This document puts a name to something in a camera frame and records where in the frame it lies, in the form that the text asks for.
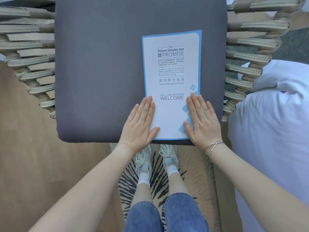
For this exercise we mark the grey seat cushion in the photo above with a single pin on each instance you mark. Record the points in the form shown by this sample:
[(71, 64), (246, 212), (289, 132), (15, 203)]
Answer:
[(101, 70)]

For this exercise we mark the person's right hand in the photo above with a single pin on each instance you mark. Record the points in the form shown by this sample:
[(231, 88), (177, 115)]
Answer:
[(205, 128)]

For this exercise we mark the person's left white sock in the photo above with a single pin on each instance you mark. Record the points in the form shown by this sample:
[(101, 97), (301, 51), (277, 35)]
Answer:
[(143, 178)]

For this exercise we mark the person's white sneaker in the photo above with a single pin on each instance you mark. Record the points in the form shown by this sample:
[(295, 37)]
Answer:
[(167, 154), (143, 160)]

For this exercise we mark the person's right white sock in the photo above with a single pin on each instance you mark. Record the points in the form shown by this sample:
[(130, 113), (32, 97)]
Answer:
[(172, 170)]

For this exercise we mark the person's left forearm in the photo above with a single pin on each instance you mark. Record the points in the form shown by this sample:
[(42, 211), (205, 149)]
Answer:
[(87, 186)]

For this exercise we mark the person's right thumb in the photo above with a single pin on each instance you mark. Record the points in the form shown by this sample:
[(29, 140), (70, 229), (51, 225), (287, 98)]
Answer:
[(188, 130)]

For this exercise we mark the person's right little finger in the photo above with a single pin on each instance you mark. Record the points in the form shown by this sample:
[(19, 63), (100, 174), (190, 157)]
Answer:
[(212, 114)]

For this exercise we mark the person's left white sneaker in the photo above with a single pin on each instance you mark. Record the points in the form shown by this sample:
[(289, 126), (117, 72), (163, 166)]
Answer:
[(143, 160)]

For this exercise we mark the grey speckled rug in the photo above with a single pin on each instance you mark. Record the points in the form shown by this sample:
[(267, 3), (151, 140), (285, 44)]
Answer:
[(294, 45)]

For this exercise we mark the person's left hand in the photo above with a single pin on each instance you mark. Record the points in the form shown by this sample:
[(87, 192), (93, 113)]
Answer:
[(137, 128)]

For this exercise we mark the zebra striped rug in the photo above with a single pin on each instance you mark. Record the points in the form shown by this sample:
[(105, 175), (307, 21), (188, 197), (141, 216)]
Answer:
[(202, 181)]

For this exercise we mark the person's right middle finger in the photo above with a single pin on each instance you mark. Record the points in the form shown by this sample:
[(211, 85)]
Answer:
[(196, 106)]

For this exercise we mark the person's leg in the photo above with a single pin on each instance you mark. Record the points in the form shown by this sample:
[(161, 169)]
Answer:
[(142, 193), (178, 184)]

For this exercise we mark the person's left leg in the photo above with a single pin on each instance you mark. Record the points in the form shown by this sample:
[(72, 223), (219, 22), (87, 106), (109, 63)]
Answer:
[(142, 193)]

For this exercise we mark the person's right white sneaker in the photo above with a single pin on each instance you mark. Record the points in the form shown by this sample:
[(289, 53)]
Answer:
[(167, 154)]

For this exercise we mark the blue denim jeans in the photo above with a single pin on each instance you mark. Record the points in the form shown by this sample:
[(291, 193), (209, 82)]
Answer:
[(178, 215)]

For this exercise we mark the white and blue paper booklet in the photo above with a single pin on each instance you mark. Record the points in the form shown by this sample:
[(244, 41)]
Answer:
[(170, 62)]

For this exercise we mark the person's white sock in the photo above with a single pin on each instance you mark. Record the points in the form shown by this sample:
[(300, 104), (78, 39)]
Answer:
[(143, 178), (172, 170)]

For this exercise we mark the white bed duvet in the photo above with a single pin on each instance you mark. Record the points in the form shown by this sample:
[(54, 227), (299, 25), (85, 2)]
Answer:
[(272, 123)]

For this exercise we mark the person's right forearm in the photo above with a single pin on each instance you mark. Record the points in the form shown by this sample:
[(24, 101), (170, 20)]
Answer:
[(253, 183)]

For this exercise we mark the person's right leg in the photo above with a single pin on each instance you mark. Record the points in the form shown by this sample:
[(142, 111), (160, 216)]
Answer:
[(178, 184)]

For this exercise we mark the person's left middle finger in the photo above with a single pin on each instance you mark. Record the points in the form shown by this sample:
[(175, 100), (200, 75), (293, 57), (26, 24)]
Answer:
[(146, 107)]

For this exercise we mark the person's left thumb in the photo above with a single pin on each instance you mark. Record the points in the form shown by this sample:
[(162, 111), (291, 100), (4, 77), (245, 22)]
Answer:
[(155, 132)]

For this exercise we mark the person's left little finger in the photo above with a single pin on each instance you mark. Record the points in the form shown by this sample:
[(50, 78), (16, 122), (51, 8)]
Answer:
[(133, 113)]

